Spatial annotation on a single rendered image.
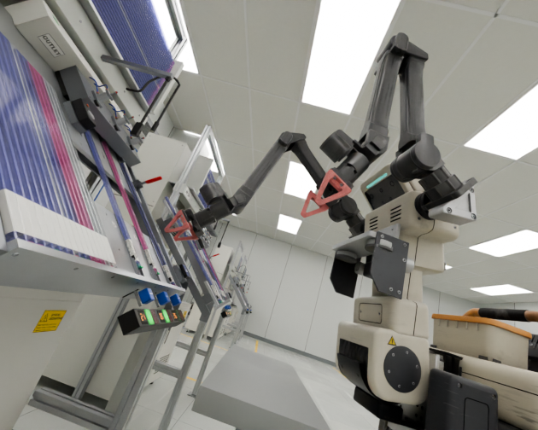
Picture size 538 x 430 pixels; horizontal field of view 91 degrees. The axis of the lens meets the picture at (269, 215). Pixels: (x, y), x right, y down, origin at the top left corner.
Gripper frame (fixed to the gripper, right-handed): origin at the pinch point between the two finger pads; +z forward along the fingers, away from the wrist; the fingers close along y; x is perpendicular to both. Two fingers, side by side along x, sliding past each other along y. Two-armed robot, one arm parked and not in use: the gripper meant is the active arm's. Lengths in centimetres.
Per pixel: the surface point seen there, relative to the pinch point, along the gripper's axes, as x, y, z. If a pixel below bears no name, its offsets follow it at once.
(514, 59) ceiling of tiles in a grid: -25, -50, -265
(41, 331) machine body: 8.5, -1.3, 44.0
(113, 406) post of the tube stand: 37, -31, 48
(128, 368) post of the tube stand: 28, -30, 39
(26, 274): 17, 50, 10
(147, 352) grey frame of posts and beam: 28.0, -12.6, 24.1
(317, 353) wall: 212, -749, -111
